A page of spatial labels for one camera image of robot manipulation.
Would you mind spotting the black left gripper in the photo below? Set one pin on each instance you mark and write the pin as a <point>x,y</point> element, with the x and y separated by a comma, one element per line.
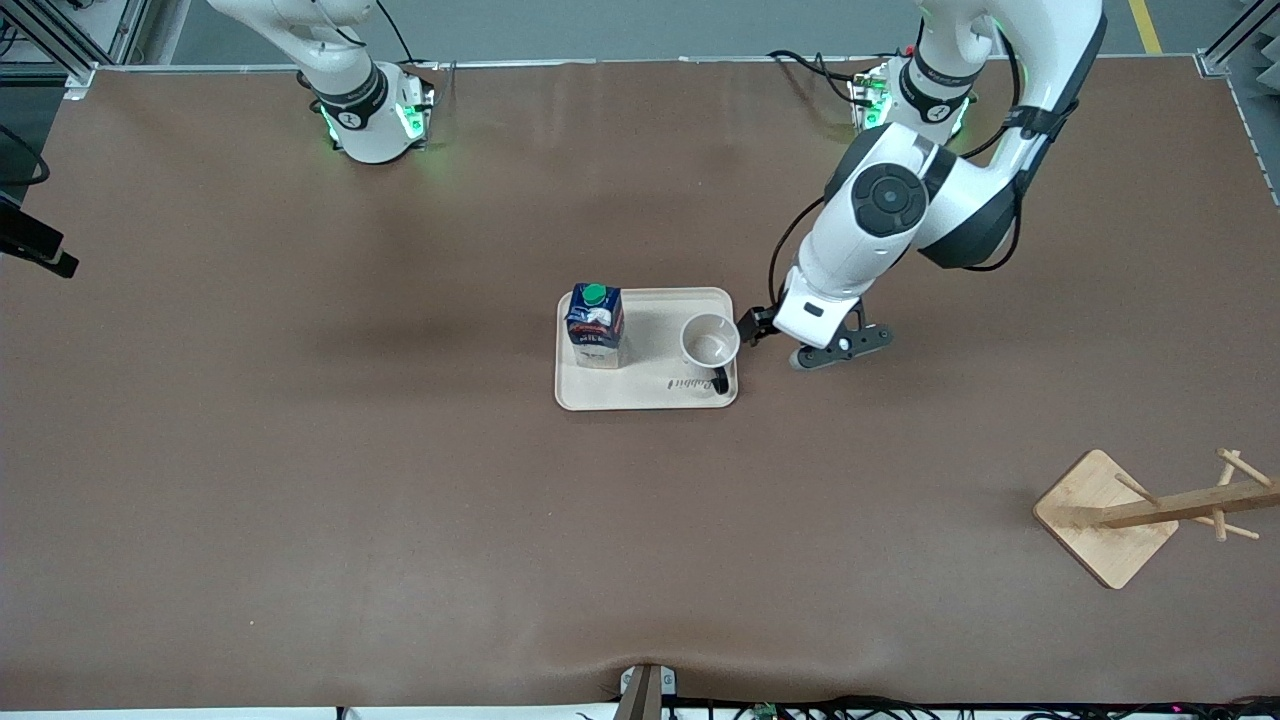
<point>754,325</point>

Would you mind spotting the blue milk carton green cap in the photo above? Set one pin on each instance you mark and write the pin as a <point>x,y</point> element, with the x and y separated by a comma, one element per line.
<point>595,330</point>

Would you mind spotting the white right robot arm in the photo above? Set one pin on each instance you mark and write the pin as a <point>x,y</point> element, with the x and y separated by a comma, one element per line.
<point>370,130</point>

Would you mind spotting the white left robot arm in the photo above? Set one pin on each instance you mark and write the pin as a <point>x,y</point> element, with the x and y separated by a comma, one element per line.
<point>950,190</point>

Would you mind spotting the wooden cup rack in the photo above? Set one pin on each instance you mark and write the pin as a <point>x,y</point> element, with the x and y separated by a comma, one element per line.
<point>1100,540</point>

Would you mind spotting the beige plastic tray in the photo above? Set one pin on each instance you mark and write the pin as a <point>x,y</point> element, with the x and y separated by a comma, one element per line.
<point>645,385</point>

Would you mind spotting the aluminium frame post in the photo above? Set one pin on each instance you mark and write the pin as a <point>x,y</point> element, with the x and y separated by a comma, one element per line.
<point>1225,55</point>
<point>70,35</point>

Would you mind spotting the brown camera mount post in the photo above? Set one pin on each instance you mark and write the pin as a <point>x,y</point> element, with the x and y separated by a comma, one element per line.
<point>645,695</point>

